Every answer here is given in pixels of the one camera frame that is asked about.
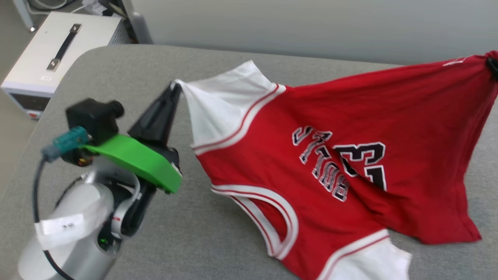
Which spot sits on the white power strip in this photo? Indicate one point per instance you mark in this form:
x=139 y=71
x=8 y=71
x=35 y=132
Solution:
x=92 y=6

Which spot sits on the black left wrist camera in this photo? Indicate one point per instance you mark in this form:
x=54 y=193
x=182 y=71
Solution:
x=93 y=116

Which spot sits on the grey tripod leg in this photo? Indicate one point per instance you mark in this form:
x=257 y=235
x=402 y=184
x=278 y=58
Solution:
x=25 y=15

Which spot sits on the white partition board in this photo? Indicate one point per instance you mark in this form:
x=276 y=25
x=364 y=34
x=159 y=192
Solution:
x=311 y=23

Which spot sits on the red and white basketball jersey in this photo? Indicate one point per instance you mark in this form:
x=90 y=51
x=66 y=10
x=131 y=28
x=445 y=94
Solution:
x=408 y=116

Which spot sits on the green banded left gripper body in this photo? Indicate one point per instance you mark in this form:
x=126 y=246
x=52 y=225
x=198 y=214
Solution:
x=140 y=161

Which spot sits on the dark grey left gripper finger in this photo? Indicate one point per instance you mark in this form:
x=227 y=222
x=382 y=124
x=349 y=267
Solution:
x=149 y=118
x=165 y=128

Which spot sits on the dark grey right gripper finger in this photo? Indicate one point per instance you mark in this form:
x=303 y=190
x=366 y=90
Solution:
x=493 y=67

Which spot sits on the grey metal partition post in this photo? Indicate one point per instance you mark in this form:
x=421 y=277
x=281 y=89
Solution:
x=138 y=27

